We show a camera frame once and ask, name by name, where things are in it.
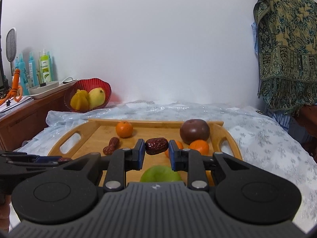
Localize red jujube date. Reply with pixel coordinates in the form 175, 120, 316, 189
109, 137, 120, 149
103, 146, 116, 155
57, 157, 72, 162
145, 138, 169, 155

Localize orange mandarin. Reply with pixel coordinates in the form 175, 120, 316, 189
116, 121, 133, 138

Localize dark purple plum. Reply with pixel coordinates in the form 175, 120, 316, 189
180, 119, 210, 145

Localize green apple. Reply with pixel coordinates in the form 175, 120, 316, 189
140, 165, 182, 183

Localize large dull orange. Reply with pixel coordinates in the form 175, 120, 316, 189
207, 175, 215, 186

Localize person left hand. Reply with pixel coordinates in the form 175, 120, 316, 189
0, 195, 11, 233

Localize wooden cabinet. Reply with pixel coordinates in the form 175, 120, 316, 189
1, 90, 68, 151

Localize bamboo serving tray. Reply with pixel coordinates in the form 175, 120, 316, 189
47, 118, 243, 188

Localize papers on cabinet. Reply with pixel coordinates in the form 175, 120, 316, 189
0, 96, 33, 113

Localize white snowflake tablecloth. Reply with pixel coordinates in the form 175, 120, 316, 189
17, 101, 316, 232

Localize yellow mango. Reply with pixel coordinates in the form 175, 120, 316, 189
88, 88, 105, 110

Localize orange flexible tripod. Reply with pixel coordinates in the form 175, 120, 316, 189
0, 68, 23, 105

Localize yellow starfruit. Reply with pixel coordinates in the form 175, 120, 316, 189
70, 89, 89, 112

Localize white rectangular tray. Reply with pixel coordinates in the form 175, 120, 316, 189
29, 80, 77, 99

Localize teal spray bottle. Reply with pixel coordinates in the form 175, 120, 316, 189
16, 53, 29, 96
29, 52, 39, 87

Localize red fruit bowl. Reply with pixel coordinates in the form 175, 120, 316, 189
64, 78, 112, 112

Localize green spray bottle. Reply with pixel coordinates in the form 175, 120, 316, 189
39, 49, 53, 83

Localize electric mosquito swatter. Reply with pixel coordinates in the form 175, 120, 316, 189
5, 27, 17, 76

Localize green patterned fringed shawl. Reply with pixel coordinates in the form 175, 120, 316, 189
254, 0, 316, 112

